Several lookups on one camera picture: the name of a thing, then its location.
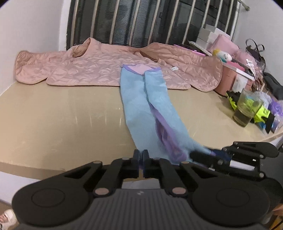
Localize pink blue purple garment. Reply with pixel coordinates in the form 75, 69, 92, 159
120, 64, 211, 164

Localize neon yellow black gloves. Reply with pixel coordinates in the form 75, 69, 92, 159
226, 89, 274, 127

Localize glass cup with tea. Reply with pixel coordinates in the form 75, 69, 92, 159
232, 89, 263, 127

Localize pink storage box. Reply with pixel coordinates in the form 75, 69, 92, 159
214, 62, 255, 96

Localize plush toy yellow white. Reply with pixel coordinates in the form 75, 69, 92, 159
212, 49, 232, 63

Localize pink quilted jacket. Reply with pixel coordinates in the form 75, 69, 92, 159
14, 38, 223, 92

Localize black handbag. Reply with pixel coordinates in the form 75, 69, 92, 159
246, 38, 266, 64

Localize pink pouch bag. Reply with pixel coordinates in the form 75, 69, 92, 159
211, 34, 239, 55

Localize stack of white boxes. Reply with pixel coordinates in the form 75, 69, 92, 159
196, 24, 230, 49

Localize pink white shoe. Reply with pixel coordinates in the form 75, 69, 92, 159
0, 209, 17, 230

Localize steel window guard bars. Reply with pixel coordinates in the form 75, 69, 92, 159
66, 1, 250, 49

